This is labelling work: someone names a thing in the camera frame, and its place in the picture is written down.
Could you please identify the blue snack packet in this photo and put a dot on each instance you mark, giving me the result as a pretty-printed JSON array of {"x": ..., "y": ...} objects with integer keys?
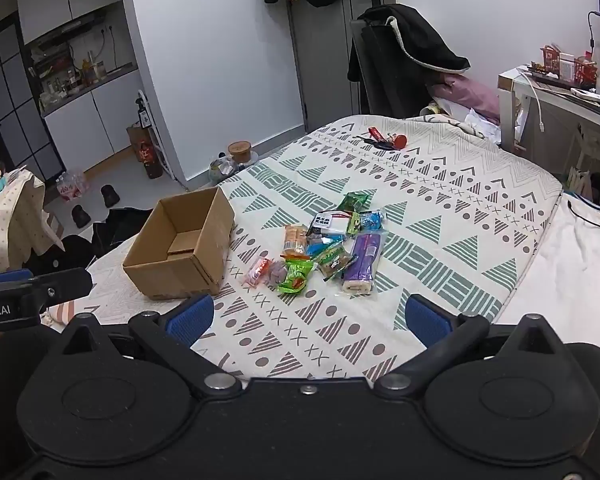
[{"x": 373, "y": 219}]

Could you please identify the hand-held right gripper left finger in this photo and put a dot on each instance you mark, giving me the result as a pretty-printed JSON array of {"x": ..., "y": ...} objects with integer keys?
[{"x": 190, "y": 317}]

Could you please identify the black framed glass door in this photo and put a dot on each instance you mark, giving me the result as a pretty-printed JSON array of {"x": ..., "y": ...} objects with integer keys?
[{"x": 15, "y": 105}]

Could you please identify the white remote control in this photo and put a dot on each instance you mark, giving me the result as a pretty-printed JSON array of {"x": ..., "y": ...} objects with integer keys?
[{"x": 589, "y": 96}]

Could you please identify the orange biscuit packet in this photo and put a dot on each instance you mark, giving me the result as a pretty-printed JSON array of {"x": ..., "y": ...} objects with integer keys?
[{"x": 295, "y": 240}]

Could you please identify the white crumpled paper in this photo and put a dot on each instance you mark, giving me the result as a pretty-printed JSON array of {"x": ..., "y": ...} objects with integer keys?
[{"x": 482, "y": 122}]

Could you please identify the green and brown snack packet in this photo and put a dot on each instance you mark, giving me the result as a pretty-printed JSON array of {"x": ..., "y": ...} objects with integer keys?
[{"x": 335, "y": 260}]

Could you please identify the brown paper bag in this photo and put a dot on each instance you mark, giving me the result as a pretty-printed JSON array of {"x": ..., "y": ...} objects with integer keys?
[{"x": 139, "y": 142}]

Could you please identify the black spray bottle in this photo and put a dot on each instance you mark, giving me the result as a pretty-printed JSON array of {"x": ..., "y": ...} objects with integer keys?
[{"x": 145, "y": 112}]

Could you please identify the dotted cream cloth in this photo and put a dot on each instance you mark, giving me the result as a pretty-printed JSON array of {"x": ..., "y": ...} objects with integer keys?
[{"x": 15, "y": 220}]

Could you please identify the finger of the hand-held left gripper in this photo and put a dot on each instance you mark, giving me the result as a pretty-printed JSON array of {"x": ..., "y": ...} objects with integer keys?
[
  {"x": 62, "y": 284},
  {"x": 5, "y": 279}
]

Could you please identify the long purple snack packet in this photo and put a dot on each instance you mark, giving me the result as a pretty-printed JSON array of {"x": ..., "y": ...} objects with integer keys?
[{"x": 362, "y": 260}]

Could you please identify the cluttered kitchen counter items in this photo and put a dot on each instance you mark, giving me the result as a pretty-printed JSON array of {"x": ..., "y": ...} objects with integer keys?
[{"x": 70, "y": 77}]

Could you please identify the red building model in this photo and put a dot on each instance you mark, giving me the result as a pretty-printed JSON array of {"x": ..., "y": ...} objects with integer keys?
[{"x": 562, "y": 65}]

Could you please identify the pink pillow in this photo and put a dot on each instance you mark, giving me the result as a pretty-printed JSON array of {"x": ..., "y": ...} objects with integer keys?
[{"x": 472, "y": 94}]

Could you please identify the white tote bag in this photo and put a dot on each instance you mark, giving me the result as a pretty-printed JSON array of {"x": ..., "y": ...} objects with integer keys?
[{"x": 579, "y": 182}]

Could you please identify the teal snack packet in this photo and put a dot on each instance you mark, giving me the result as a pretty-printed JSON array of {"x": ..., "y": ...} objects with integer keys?
[{"x": 320, "y": 246}]

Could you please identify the dark green snack packet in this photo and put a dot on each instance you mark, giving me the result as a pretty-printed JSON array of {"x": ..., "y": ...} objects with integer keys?
[{"x": 355, "y": 201}]

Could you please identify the grey room door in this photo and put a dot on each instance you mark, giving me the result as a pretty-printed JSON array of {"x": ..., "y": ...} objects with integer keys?
[{"x": 325, "y": 60}]

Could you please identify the white lower kitchen cabinet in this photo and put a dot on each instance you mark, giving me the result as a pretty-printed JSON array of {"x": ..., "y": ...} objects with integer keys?
[{"x": 95, "y": 120}]

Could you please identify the dark bottle with red label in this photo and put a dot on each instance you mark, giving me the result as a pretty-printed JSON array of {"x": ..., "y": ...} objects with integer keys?
[{"x": 152, "y": 162}]

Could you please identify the black fleece-lined jacket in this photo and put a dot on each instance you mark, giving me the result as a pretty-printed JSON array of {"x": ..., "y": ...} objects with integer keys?
[{"x": 410, "y": 35}]

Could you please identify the pink snack packet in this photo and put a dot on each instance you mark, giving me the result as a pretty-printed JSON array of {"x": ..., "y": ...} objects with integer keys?
[{"x": 258, "y": 272}]

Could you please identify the triangle patterned bed blanket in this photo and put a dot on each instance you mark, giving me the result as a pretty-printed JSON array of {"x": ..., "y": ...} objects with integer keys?
[{"x": 430, "y": 220}]

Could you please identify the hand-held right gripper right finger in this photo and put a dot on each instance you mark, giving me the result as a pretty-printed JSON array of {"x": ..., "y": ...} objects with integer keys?
[{"x": 427, "y": 320}]

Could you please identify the bright green snack packet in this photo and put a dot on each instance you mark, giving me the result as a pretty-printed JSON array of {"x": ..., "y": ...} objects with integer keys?
[{"x": 295, "y": 277}]

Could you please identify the jar with wooden lid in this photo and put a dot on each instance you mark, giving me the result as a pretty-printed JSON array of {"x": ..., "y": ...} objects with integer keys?
[{"x": 242, "y": 152}]

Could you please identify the small green snack packet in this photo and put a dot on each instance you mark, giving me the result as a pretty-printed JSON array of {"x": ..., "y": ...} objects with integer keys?
[{"x": 353, "y": 223}]

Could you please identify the white and black snack packet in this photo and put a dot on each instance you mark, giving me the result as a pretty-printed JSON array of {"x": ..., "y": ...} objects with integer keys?
[{"x": 330, "y": 223}]

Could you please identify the brown cardboard box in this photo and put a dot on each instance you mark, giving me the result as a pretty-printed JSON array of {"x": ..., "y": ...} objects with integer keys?
[{"x": 180, "y": 240}]

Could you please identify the small mauve snack packet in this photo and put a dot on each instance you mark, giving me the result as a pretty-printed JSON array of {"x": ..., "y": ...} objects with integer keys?
[{"x": 278, "y": 273}]

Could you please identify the key bunch with red tags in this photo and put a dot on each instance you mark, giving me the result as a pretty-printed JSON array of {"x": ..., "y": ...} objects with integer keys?
[{"x": 386, "y": 142}]

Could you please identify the white desk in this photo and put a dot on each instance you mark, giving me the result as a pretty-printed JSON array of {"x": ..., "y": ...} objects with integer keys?
[{"x": 560, "y": 110}]

